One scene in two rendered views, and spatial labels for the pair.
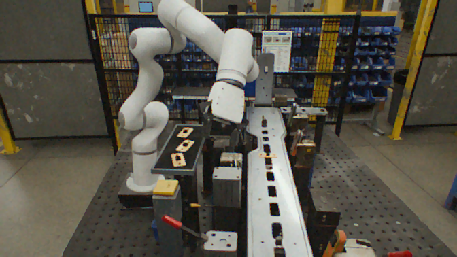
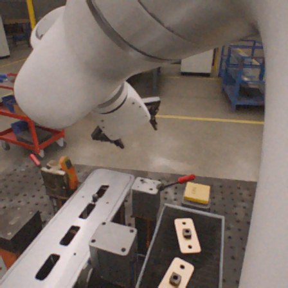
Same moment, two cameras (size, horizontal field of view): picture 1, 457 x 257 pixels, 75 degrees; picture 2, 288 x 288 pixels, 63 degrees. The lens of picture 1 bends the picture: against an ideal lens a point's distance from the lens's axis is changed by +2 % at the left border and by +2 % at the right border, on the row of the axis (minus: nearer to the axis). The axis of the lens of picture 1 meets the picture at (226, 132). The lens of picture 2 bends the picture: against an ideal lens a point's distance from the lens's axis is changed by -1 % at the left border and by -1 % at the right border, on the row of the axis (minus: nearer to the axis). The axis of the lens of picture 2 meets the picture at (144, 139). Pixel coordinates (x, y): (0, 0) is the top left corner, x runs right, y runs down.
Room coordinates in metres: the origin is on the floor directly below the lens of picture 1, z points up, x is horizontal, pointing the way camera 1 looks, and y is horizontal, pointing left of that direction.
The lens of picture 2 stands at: (1.21, 0.16, 1.57)
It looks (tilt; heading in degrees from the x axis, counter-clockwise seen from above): 28 degrees down; 194
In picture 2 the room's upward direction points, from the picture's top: straight up
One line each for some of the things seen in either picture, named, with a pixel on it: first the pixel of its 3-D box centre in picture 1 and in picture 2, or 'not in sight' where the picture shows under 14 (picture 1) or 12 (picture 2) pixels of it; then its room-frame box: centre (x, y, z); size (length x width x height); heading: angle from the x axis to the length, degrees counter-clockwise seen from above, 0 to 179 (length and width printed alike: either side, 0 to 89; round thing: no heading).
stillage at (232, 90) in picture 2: not in sight; (251, 77); (-3.58, 1.04, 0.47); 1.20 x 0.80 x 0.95; 6
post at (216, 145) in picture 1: (219, 183); not in sight; (1.10, 0.03, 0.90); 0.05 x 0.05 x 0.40; 86
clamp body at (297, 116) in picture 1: (296, 142); not in sight; (1.57, -0.42, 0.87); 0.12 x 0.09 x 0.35; 86
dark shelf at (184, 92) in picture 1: (233, 93); not in sight; (2.09, -0.05, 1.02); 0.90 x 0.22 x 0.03; 86
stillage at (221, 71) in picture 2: not in sight; (240, 63); (-4.98, 0.98, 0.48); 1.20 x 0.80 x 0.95; 3
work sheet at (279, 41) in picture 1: (275, 52); not in sight; (2.19, -0.36, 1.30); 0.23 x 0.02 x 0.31; 86
